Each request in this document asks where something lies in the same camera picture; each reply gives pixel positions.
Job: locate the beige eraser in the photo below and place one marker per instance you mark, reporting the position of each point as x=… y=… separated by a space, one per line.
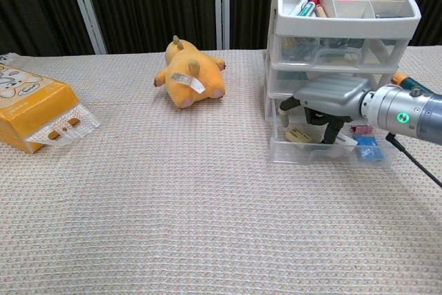
x=298 y=136

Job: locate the yellow plush toy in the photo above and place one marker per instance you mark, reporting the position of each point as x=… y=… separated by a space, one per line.
x=193 y=77

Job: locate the white card box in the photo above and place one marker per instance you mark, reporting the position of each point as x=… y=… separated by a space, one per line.
x=346 y=141

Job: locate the blue packet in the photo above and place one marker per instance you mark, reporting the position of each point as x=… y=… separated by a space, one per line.
x=370 y=154
x=365 y=140

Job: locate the clear plastic drawer with erasers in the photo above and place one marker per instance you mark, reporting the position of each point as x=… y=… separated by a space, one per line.
x=293 y=155

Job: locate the beige woven tablecloth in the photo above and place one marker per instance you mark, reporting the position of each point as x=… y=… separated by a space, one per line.
x=207 y=205

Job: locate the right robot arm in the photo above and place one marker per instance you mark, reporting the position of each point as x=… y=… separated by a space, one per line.
x=404 y=115

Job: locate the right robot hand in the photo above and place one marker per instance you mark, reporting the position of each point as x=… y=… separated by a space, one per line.
x=331 y=96

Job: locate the teal lint roller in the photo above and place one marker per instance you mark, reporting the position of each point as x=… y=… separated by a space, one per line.
x=412 y=83

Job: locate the yellow corgi print tissue pack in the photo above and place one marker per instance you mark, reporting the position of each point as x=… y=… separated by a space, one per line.
x=34 y=115

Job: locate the white desk drawer organizer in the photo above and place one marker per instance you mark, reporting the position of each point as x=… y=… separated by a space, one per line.
x=345 y=25

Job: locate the red capped green marker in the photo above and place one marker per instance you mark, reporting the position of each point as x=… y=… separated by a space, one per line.
x=308 y=9

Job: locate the blue capped whiteboard marker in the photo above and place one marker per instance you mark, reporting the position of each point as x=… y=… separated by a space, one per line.
x=297 y=6

